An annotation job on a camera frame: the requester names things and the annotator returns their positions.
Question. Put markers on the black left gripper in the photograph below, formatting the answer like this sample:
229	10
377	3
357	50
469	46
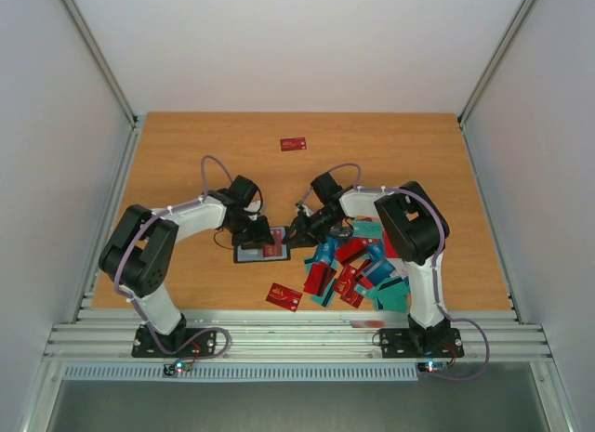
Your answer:
261	237

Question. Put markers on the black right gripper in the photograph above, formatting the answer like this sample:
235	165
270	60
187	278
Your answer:
304	224

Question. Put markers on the red VIP card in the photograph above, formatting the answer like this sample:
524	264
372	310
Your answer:
275	250
284	297

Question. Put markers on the black leather card holder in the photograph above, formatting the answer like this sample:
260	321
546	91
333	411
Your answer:
241	256

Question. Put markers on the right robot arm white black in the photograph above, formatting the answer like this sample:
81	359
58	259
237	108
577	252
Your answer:
416	231

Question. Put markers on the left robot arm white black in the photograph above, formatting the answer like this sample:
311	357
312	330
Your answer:
137	256

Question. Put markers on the blue card under red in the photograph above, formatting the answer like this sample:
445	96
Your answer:
326	251

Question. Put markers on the red card black stripe upright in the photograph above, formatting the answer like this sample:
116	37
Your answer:
319	276

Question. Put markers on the red card stripe centre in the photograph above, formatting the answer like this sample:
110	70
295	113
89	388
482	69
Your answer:
351	251

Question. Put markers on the teal card stripe bottom centre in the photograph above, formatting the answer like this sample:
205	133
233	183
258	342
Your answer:
326	298

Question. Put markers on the teal card stripe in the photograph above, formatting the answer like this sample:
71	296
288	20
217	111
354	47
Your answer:
326	298
392	295

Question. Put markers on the teal VIP chip card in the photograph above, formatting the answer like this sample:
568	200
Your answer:
367	229

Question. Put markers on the red chip card bottom centre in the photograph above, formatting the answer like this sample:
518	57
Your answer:
343	282

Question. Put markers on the blue card centre right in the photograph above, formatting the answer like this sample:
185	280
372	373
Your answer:
376	251

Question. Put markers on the lone red card far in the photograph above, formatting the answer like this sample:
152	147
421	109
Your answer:
293	144

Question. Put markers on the white patterned card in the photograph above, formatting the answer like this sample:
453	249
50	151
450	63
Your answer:
399	268

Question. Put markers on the teal card stripe bottom right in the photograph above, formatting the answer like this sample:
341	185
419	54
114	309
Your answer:
392	295

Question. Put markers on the left controller board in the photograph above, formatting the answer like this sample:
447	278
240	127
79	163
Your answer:
176	368

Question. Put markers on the controller board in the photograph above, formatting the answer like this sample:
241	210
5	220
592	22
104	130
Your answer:
432	366
176	368

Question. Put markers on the right controller board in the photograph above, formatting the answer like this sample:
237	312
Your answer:
432	366

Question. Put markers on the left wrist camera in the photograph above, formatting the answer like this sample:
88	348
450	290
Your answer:
254	208

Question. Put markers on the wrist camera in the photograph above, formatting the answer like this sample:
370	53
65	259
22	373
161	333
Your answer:
254	208
303	208

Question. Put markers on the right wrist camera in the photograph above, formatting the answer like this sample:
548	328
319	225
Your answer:
303	208

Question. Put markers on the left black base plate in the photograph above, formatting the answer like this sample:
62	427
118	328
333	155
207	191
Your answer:
184	343

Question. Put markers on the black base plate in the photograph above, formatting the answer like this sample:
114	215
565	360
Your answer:
184	343
399	343

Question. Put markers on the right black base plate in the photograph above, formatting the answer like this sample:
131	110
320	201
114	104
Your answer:
399	343

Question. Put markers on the grey slotted cable duct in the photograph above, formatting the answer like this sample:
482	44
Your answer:
212	372

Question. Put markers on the left aluminium corner post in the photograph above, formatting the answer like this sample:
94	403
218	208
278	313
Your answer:
81	26

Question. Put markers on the aluminium corner post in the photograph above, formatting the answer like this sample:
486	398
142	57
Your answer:
505	43
81	26

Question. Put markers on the aluminium rail frame front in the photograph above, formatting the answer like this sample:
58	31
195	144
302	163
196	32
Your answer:
282	336

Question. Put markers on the right aluminium corner post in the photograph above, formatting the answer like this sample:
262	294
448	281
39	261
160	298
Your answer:
505	43

